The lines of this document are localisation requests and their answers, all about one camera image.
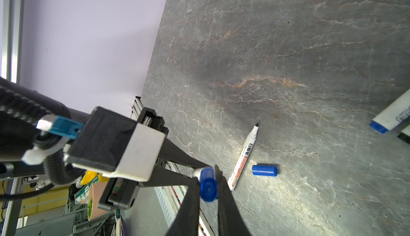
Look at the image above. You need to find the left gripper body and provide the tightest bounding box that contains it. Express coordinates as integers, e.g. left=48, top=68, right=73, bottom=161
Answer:
left=98, top=107, right=168, bottom=211

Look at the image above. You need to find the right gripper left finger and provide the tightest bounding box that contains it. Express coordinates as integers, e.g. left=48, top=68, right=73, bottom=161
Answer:
left=166, top=177, right=200, bottom=236

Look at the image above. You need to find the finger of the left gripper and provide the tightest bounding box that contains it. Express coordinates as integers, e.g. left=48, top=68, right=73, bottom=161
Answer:
left=159, top=138, right=209, bottom=169
left=138, top=167, right=192, bottom=188

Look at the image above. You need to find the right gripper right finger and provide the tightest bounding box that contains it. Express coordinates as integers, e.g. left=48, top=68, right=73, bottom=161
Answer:
left=215, top=165, right=251, bottom=236

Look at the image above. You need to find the blue pen cap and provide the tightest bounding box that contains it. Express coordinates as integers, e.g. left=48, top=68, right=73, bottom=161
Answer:
left=199, top=167, right=218, bottom=202
left=252, top=165, right=278, bottom=177

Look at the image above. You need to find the white marker black ink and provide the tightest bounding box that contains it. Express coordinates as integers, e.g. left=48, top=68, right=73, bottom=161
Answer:
left=397, top=125, right=410, bottom=144

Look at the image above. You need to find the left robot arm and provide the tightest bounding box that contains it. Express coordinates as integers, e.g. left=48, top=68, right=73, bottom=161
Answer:
left=1, top=79, right=206, bottom=210

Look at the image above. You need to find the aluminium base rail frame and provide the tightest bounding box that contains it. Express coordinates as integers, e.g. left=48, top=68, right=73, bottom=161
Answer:
left=131, top=96, right=215, bottom=236

